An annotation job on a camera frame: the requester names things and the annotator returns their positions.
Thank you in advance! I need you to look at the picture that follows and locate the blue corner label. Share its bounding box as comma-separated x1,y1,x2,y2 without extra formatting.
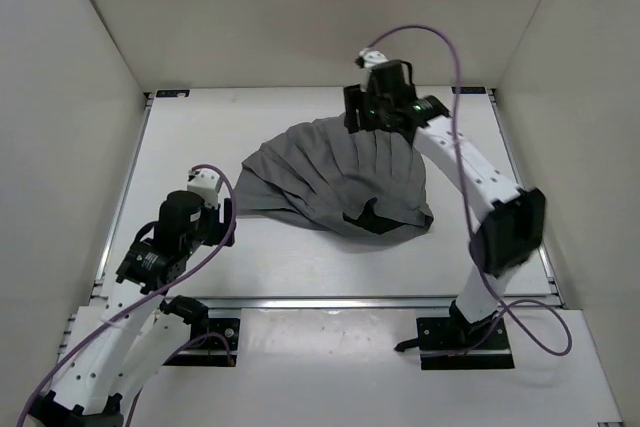
451,86,487,95
155,89,190,98

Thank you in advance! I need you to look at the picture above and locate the blue left corner label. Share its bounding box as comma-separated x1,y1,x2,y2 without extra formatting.
155,89,190,98

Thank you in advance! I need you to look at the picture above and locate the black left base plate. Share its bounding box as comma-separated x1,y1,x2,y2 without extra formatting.
164,310,241,368

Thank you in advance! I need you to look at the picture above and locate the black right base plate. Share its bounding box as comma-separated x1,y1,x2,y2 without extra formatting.
416,317,515,371

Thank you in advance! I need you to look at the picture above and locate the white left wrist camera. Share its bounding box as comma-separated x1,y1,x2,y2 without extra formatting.
186,169,223,209

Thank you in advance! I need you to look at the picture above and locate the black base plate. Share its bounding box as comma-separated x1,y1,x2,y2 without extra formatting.
416,317,515,371
164,310,241,368

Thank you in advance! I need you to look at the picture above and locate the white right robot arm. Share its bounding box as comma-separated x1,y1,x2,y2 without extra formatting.
343,50,546,353

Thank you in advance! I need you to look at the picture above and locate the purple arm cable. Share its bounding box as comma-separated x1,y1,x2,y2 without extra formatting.
14,163,237,427
360,24,574,359

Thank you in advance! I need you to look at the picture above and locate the aluminium front table rail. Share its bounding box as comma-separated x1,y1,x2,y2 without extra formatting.
197,294,464,312

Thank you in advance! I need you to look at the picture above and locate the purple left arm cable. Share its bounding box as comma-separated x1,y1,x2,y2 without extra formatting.
14,163,237,427

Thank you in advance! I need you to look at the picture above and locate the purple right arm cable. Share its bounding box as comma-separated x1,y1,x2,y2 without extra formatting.
360,24,574,359

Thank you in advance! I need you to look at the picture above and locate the blue right corner label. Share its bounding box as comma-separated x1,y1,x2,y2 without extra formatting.
451,86,487,95

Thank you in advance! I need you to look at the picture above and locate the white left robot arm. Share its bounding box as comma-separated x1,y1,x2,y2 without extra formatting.
17,187,237,426

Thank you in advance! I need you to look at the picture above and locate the grey pleated skirt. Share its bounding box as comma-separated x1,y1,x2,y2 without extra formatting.
235,116,434,244

